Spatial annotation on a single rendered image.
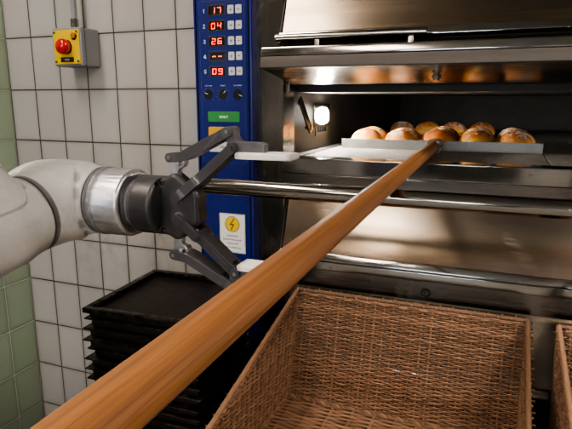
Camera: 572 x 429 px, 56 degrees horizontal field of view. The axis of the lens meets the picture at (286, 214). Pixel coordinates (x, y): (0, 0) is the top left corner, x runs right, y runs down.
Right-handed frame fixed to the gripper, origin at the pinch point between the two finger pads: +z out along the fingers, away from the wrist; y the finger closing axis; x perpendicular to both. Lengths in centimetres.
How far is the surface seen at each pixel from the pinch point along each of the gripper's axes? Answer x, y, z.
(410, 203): -30.0, 3.4, 10.3
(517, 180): -67, 4, 28
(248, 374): -35, 43, -22
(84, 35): -64, -30, -82
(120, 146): -69, 0, -77
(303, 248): 16.9, -1.0, 8.0
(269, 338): -46, 40, -22
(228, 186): -30.6, 2.6, -23.1
